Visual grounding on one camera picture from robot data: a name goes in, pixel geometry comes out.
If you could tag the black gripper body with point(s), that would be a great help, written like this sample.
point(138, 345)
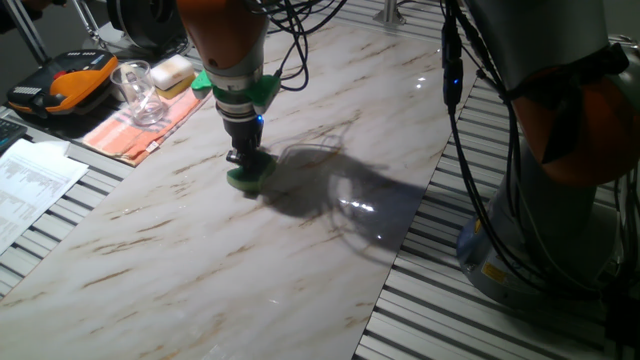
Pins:
point(245, 132)

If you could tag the thin silver tripod leg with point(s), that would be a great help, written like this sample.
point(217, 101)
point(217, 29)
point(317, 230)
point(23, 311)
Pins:
point(86, 20)

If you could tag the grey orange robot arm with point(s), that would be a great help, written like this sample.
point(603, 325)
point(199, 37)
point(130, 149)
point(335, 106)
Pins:
point(545, 40)

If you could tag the orange black teach pendant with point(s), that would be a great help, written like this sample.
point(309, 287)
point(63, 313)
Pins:
point(75, 82)

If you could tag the aluminium frame beam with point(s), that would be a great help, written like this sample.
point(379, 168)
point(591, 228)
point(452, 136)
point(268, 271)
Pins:
point(390, 12)
point(27, 32)

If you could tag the blank white paper sheet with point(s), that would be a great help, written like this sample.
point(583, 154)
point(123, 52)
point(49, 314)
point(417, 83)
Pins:
point(57, 147)

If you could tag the green sponge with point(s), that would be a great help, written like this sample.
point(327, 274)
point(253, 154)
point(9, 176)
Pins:
point(261, 172)

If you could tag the clear glass beaker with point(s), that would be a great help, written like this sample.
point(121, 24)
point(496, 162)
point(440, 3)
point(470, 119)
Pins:
point(142, 100)

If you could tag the orange striped cloth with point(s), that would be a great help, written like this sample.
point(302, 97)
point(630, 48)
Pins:
point(125, 137)

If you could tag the black keyboard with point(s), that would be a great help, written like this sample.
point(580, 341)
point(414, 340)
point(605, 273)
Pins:
point(10, 134)

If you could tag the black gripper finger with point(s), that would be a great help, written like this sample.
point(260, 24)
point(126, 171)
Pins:
point(256, 155)
point(237, 160)

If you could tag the printed white paper sheet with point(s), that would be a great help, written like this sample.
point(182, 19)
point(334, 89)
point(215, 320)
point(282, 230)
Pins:
point(30, 190)

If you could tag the white yellow sponge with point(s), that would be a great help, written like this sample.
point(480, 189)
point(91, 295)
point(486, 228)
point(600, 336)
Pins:
point(172, 72)

